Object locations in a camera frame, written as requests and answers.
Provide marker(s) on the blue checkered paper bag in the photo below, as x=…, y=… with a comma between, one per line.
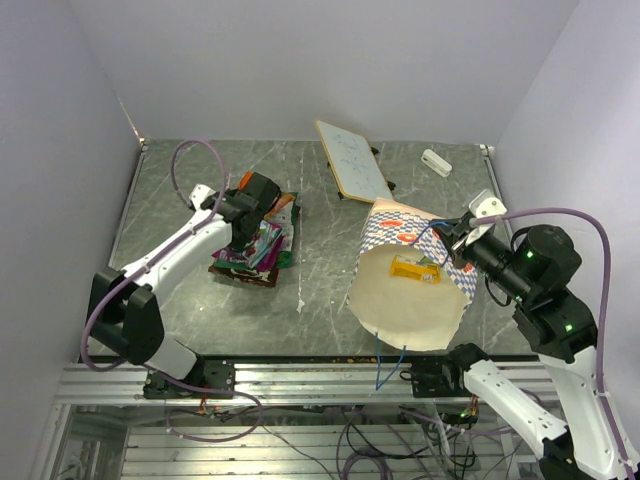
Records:
x=408, y=315

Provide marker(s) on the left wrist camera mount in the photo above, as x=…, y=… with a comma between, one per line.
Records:
x=199, y=194

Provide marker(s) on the orange snack packet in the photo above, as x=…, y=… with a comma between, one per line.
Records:
x=270, y=198

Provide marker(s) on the green snack packet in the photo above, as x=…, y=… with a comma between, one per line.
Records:
x=285, y=214

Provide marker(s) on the brown Kettle chips bag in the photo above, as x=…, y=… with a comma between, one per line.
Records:
x=266, y=279

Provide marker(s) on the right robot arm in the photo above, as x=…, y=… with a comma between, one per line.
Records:
x=534, y=272

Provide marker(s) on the yellow snack packet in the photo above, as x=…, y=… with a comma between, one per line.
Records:
x=422, y=270

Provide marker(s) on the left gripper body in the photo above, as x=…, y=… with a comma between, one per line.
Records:
x=243, y=239

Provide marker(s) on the purple candy bag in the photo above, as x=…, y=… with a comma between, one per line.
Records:
x=273, y=259

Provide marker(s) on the small yellow-framed whiteboard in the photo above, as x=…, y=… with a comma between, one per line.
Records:
x=353, y=164

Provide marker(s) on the white eraser block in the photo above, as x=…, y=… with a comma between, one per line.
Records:
x=436, y=163

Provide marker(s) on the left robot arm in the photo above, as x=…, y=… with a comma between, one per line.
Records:
x=124, y=312

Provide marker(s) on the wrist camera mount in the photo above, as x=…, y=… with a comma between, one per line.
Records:
x=483, y=205
x=199, y=194

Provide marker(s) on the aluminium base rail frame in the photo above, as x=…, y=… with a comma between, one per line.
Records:
x=279, y=418

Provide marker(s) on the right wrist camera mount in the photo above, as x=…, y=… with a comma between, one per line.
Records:
x=483, y=205

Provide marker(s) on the teal Fox's candy bag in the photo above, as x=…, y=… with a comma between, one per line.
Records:
x=261, y=243

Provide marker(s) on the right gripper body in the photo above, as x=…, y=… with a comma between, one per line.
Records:
x=479, y=249

